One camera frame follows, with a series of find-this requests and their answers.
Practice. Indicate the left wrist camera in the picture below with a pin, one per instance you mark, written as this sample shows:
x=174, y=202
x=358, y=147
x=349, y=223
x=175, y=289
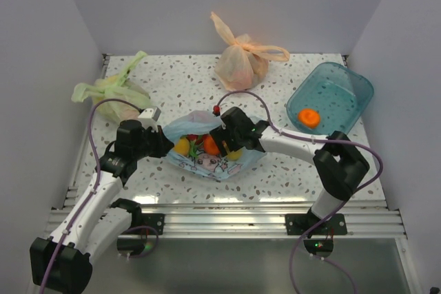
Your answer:
x=149, y=116

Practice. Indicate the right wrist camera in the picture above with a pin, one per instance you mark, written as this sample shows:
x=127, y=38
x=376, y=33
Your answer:
x=216, y=110

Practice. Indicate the green plastic bag with fruit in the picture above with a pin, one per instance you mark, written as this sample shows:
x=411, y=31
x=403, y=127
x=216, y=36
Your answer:
x=118, y=86

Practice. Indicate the aluminium front rail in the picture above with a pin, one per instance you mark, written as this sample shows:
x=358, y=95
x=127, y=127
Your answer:
x=364, y=219

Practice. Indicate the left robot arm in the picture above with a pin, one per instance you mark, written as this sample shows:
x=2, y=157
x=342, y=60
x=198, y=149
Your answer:
x=64, y=261

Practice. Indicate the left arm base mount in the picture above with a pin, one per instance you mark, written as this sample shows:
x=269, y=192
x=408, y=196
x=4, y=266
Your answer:
x=148, y=220

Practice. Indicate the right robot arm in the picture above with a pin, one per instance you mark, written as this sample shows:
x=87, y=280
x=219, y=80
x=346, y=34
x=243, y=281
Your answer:
x=338, y=162

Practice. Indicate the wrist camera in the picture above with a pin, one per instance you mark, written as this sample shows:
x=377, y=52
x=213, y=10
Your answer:
x=149, y=116
x=216, y=110

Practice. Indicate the red dragon fruit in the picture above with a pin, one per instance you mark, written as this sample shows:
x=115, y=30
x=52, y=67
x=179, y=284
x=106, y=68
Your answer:
x=195, y=141

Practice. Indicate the teal transparent plastic basin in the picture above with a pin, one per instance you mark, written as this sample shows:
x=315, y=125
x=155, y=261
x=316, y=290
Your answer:
x=338, y=94

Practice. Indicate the yellow lemon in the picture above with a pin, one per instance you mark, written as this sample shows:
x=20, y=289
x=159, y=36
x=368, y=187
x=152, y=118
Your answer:
x=234, y=155

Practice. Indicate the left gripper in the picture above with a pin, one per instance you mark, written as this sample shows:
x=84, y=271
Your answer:
x=163, y=144

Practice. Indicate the orange tangerine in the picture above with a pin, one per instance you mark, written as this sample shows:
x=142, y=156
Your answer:
x=309, y=118
x=210, y=146

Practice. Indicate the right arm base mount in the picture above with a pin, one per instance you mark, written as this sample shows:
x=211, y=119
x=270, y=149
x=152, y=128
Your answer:
x=298, y=223

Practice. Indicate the orange plastic bag with fruit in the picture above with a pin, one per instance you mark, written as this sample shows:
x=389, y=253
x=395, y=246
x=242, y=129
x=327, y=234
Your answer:
x=244, y=63

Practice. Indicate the blue plastic bag with fruit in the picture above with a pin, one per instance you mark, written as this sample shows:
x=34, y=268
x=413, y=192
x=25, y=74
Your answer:
x=216, y=167

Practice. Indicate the yellow mango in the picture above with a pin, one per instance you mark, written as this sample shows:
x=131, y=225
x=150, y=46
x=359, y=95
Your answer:
x=182, y=147

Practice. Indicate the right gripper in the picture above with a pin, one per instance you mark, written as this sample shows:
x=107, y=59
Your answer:
x=220, y=133

